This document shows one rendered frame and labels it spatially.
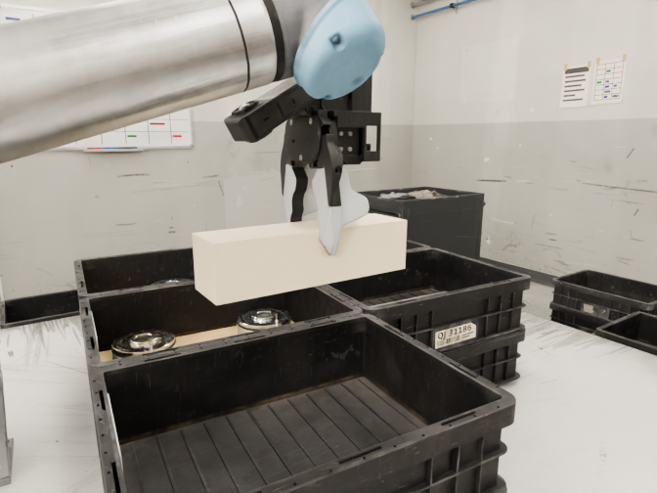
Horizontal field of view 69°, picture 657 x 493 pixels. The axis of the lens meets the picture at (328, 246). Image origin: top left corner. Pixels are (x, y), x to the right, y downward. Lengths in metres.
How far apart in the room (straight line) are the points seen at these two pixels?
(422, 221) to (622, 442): 1.66
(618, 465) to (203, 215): 3.59
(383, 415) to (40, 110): 0.55
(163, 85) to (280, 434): 0.46
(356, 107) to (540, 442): 0.65
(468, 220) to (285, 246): 2.26
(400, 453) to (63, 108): 0.38
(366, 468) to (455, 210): 2.23
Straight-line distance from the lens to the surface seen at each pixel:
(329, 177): 0.48
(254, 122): 0.46
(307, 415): 0.70
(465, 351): 0.95
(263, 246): 0.47
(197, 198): 4.06
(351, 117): 0.51
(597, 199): 4.08
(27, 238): 3.89
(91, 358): 0.69
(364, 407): 0.72
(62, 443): 0.98
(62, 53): 0.33
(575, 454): 0.93
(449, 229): 2.60
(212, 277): 0.47
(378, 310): 0.78
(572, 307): 2.30
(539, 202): 4.32
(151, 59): 0.33
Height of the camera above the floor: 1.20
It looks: 13 degrees down
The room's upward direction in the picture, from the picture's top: straight up
